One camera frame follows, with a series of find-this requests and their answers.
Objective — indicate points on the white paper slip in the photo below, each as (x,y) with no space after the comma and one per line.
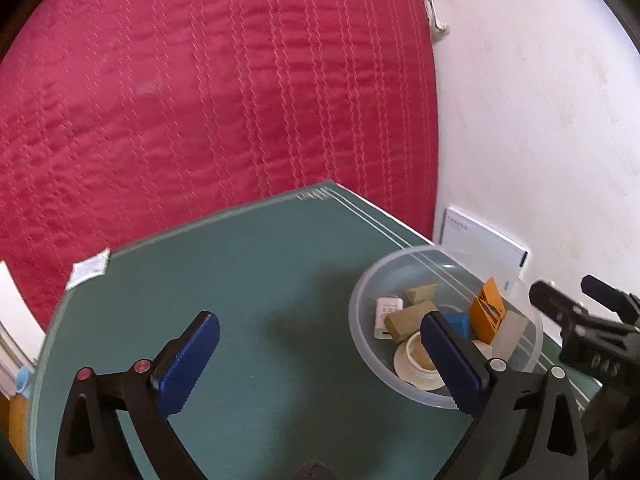
(88,269)

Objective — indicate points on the white rectangular box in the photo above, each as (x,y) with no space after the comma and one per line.
(508,335)

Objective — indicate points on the blue foam cube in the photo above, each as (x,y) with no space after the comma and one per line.
(460,323)

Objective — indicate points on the white stone-like block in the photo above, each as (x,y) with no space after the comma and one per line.
(484,349)

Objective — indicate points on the green table mat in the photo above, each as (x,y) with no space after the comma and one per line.
(286,383)

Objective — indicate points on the pink white small dish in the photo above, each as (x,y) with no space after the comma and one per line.
(413,365)

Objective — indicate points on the pale wooden wedge block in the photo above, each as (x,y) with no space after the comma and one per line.
(421,294)

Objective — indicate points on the clear plastic bowl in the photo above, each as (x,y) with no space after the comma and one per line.
(381,291)

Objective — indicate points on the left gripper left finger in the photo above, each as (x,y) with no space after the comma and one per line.
(91,443)

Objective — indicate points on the red quilted blanket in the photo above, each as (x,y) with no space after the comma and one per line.
(124,118)

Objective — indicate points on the orange striped triangular block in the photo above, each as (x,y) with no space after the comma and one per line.
(487,312)

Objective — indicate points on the brown wooden rectangular block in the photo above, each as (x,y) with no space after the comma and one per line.
(402,324)

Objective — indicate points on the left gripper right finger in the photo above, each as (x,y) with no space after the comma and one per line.
(525,425)

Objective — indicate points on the white wall panel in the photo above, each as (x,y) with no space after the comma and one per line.
(487,251)

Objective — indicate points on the light blue cup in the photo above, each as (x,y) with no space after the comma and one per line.
(24,382)

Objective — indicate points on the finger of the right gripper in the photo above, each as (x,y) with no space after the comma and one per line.
(624,304)
(562,309)

